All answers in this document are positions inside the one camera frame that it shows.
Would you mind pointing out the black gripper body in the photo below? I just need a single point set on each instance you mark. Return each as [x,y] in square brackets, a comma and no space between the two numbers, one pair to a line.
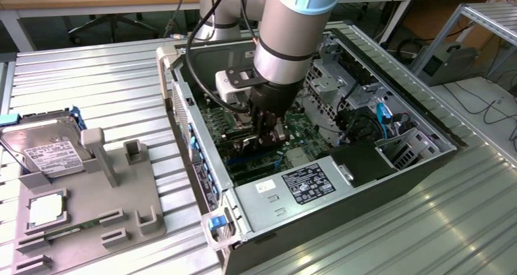
[276,99]

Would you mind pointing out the black graphics card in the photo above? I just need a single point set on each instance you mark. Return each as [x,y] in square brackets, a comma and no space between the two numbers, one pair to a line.
[242,151]

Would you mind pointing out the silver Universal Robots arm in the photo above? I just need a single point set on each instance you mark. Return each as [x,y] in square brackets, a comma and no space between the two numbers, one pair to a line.
[290,29]

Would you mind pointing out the CPU socket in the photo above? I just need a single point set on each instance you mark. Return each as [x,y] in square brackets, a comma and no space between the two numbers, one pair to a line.
[242,119]

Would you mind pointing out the green motherboard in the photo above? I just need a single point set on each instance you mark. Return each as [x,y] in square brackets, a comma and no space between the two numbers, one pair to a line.
[306,129]

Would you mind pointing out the installed RAM stick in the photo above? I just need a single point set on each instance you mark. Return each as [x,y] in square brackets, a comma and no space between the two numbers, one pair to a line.
[232,134]

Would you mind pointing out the silver chipset heatsink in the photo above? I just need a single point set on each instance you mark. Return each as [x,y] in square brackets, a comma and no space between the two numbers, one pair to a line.
[298,155]

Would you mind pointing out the metal disk bay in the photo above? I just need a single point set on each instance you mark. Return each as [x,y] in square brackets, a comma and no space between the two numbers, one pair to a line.
[326,84]

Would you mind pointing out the black expansion slot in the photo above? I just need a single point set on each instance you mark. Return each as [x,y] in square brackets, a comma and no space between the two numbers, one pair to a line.
[258,173]

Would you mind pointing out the black plastic fan shroud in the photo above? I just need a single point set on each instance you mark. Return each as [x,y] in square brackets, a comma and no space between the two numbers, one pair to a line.
[354,163]

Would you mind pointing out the grey power supply unit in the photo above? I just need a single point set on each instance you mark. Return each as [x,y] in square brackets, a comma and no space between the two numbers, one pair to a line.
[258,208]

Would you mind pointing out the silver perforated drive cage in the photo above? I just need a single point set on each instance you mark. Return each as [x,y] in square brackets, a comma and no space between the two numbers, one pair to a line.
[408,154]

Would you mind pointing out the open black PC case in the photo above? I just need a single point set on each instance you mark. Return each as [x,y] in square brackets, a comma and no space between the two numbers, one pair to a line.
[322,226]

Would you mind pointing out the blue case latch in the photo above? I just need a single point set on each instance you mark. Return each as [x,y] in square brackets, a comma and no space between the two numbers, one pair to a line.
[216,222]

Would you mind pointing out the black office chair base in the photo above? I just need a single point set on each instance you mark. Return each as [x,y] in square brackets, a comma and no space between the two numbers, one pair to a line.
[115,20]

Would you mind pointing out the grey plastic parts rack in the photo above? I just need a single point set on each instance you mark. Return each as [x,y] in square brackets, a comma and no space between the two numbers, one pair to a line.
[88,202]

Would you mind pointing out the silver hard disk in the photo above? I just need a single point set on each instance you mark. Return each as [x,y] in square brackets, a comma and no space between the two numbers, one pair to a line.
[44,154]

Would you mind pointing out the green loose RAM stick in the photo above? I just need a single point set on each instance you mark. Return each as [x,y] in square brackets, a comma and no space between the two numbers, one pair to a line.
[76,226]

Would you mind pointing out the silver CPU chip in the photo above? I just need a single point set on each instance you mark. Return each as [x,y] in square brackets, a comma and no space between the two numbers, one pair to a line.
[45,211]

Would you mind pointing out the wooden desk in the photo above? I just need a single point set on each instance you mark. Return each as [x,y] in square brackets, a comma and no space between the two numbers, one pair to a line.
[48,2]

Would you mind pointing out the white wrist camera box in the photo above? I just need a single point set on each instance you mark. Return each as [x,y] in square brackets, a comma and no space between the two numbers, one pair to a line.
[229,90]

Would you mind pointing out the aluminium profile frame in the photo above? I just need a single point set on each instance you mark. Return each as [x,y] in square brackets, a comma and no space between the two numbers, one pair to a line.
[484,14]

